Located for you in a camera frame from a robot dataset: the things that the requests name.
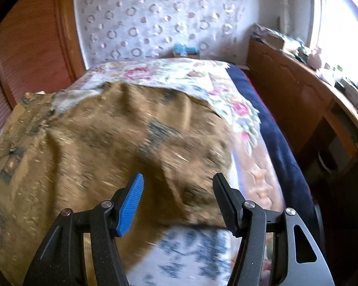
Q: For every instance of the circle patterned curtain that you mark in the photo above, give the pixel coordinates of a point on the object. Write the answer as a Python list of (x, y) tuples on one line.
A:
[(167, 15)]

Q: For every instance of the brown patterned garment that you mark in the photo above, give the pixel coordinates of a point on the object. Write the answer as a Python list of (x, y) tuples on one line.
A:
[(107, 143)]

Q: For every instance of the wooden desk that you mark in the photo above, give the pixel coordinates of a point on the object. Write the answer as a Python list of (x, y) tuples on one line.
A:
[(286, 89)]

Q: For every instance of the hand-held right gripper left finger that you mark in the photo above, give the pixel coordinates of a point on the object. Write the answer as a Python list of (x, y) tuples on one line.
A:
[(131, 202)]

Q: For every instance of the floral blanket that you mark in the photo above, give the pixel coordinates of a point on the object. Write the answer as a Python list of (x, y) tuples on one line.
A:
[(173, 74)]

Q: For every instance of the navy blue blanket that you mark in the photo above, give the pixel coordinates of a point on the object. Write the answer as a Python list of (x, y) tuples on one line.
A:
[(274, 131)]

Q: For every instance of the blue box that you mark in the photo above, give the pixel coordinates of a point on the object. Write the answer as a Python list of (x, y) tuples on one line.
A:
[(182, 49)]

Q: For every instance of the blue white patterned cloth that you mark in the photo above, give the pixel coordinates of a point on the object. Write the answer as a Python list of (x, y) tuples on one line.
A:
[(191, 253)]

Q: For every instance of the cardboard box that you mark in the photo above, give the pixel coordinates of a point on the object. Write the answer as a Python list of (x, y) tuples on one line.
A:
[(276, 41)]

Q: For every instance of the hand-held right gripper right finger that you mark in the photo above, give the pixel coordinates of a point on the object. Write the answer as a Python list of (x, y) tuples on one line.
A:
[(223, 202)]

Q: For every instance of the dark round bin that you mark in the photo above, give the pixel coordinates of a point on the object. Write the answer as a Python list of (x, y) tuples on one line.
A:
[(326, 161)]

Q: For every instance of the wooden wardrobe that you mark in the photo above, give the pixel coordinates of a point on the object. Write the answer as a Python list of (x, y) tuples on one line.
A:
[(32, 35)]

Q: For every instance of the window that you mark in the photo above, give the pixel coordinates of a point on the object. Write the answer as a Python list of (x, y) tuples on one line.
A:
[(340, 20)]

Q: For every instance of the pink figurine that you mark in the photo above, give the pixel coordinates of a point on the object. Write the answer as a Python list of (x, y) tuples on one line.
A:
[(316, 58)]

